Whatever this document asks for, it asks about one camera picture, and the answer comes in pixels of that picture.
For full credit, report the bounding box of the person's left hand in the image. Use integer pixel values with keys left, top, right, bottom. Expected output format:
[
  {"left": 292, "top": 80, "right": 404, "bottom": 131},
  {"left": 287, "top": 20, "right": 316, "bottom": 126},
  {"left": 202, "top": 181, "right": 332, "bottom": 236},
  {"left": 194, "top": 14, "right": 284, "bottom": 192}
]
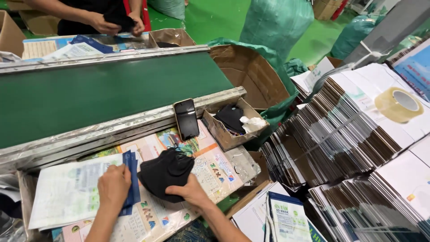
[{"left": 97, "top": 164, "right": 132, "bottom": 211}]

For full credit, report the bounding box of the person's right hand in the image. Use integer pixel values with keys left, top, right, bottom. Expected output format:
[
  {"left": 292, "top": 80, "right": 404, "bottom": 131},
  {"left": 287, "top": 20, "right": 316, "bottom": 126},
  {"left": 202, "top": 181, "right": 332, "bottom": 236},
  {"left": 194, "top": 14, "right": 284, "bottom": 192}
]
[{"left": 165, "top": 173, "right": 216, "bottom": 212}]

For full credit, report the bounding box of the stack of black face masks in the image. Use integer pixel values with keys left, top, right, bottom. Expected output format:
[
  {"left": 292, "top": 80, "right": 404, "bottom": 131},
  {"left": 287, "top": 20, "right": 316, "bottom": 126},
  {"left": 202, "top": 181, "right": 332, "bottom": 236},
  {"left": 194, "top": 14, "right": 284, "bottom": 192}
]
[{"left": 137, "top": 147, "right": 195, "bottom": 203}]

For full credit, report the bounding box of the stack of white blue packets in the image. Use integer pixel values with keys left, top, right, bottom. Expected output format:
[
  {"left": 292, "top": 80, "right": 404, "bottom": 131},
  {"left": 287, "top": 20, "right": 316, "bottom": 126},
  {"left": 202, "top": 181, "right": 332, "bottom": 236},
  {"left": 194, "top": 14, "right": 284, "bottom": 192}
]
[{"left": 28, "top": 150, "right": 142, "bottom": 231}]

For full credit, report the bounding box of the green conveyor belt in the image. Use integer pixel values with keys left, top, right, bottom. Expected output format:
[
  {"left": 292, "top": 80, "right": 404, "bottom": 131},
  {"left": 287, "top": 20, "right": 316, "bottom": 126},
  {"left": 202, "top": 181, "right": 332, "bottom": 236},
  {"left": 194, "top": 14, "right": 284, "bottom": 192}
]
[{"left": 0, "top": 45, "right": 247, "bottom": 170}]

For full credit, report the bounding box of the black smartphone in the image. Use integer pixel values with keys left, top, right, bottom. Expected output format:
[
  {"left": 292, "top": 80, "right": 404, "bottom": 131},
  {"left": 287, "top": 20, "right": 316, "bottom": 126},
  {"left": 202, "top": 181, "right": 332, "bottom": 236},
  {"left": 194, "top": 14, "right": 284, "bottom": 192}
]
[{"left": 173, "top": 98, "right": 201, "bottom": 142}]

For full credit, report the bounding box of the colourful printed calendar sheet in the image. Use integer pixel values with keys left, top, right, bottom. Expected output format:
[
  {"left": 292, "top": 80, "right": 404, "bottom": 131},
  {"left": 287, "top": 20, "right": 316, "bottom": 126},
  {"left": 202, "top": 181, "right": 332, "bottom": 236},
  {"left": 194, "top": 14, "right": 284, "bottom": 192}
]
[{"left": 50, "top": 119, "right": 245, "bottom": 242}]

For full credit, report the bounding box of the small open cardboard box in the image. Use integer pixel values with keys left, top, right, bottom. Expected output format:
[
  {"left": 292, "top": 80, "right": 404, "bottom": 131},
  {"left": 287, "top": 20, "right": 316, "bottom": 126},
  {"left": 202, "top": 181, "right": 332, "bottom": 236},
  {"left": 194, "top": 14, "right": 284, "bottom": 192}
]
[{"left": 202, "top": 98, "right": 270, "bottom": 152}]

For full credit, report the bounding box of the black face mask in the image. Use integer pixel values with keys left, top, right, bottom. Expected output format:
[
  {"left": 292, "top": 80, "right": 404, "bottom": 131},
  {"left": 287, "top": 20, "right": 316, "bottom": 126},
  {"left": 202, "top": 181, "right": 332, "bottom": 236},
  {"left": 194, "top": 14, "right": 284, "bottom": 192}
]
[
  {"left": 103, "top": 6, "right": 136, "bottom": 33},
  {"left": 214, "top": 104, "right": 246, "bottom": 134}
]

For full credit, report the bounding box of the clear plastic bag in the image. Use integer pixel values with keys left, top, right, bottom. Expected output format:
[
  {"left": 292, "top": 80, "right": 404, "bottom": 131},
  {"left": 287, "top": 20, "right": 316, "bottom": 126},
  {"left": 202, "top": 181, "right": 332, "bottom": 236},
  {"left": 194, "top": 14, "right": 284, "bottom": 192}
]
[{"left": 224, "top": 146, "right": 262, "bottom": 185}]

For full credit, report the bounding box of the flat cardboard sheet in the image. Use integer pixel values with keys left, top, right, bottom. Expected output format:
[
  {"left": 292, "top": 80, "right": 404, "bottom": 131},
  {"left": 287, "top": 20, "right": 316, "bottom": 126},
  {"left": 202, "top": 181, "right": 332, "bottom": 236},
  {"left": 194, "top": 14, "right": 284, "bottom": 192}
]
[{"left": 224, "top": 151, "right": 273, "bottom": 219}]

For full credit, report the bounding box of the pile of printed packets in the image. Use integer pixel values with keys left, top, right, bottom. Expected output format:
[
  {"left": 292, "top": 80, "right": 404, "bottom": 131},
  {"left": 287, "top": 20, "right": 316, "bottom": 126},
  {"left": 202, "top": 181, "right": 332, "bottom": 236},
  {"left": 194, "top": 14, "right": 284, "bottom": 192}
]
[{"left": 21, "top": 32, "right": 150, "bottom": 62}]

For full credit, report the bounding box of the crumpled white tissue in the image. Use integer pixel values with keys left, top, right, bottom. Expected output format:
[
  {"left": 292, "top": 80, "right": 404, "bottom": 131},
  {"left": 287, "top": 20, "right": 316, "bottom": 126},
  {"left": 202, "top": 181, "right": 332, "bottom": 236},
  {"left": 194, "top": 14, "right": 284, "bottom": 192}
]
[{"left": 239, "top": 116, "right": 267, "bottom": 134}]

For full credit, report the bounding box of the brown cardboard box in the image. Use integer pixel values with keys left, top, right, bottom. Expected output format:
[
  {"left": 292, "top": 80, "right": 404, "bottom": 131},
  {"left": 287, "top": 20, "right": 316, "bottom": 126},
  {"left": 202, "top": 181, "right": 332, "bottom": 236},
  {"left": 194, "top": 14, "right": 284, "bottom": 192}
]
[
  {"left": 0, "top": 10, "right": 27, "bottom": 58},
  {"left": 6, "top": 0, "right": 62, "bottom": 37},
  {"left": 148, "top": 28, "right": 196, "bottom": 48}
]

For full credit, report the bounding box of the red plastic object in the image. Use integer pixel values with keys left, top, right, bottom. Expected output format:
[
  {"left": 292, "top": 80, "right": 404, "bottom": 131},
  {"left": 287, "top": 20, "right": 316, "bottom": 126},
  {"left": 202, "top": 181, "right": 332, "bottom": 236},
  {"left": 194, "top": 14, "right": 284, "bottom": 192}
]
[{"left": 122, "top": 0, "right": 152, "bottom": 32}]

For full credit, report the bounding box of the large open cardboard box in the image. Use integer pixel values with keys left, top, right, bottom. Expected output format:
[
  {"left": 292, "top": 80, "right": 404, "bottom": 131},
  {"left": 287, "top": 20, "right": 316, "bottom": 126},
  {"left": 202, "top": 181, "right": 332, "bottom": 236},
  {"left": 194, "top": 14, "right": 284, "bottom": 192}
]
[{"left": 209, "top": 44, "right": 291, "bottom": 111}]

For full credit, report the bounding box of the bundle of mask packets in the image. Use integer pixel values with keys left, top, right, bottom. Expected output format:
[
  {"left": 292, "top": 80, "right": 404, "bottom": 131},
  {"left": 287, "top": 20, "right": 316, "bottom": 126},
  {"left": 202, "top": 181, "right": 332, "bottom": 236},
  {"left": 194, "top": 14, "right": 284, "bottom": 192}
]
[{"left": 265, "top": 191, "right": 314, "bottom": 242}]

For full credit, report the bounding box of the large green woven sack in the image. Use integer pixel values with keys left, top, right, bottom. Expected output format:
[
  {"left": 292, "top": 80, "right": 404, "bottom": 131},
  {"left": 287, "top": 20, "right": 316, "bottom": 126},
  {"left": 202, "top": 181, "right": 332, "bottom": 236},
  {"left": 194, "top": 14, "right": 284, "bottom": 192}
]
[{"left": 239, "top": 0, "right": 315, "bottom": 62}]

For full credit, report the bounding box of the heap of flat folded cartons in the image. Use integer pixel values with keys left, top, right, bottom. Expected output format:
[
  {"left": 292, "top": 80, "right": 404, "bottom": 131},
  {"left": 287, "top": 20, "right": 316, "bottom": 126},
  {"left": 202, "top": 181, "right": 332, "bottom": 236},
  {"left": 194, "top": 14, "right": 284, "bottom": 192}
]
[{"left": 259, "top": 37, "right": 430, "bottom": 242}]

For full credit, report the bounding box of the stack of cardboard boxes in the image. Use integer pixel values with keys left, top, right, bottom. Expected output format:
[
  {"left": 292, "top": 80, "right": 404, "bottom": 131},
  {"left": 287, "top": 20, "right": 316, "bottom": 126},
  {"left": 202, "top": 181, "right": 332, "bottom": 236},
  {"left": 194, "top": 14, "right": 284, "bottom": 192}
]
[{"left": 312, "top": 0, "right": 344, "bottom": 21}]

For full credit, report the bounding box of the green plastic sack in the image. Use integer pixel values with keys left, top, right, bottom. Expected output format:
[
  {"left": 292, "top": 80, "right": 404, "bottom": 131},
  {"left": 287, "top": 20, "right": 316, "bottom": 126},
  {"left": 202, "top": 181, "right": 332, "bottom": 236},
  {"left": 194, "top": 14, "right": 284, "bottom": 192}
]
[{"left": 330, "top": 15, "right": 382, "bottom": 60}]

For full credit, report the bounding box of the clear packing tape roll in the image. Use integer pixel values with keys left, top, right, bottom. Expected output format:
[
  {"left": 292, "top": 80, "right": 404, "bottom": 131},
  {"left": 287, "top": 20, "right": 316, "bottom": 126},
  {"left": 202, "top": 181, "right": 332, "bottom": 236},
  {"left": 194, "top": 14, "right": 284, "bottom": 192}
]
[{"left": 374, "top": 87, "right": 425, "bottom": 123}]

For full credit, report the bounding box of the grey wrapped post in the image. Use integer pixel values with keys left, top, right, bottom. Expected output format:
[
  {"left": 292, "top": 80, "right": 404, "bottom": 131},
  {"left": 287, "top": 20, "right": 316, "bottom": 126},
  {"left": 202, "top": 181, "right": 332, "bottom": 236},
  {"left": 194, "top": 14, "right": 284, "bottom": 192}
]
[{"left": 342, "top": 0, "right": 430, "bottom": 69}]

